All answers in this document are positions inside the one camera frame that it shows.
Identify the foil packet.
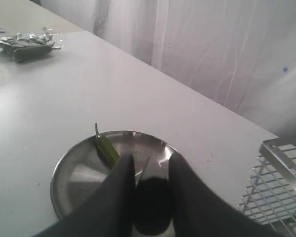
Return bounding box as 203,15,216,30
0,27,65,62

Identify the round steel plate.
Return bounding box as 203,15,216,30
50,131,176,219

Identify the green cucumber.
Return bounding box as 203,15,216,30
94,123,120,169

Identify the chrome wire utensil rack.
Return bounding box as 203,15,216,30
238,135,296,237

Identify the black handled knife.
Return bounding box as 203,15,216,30
133,153,175,237

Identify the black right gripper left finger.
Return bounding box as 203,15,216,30
37,155,135,237

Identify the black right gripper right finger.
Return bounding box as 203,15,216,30
168,153,279,237

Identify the white backdrop curtain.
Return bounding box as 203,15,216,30
41,0,296,136

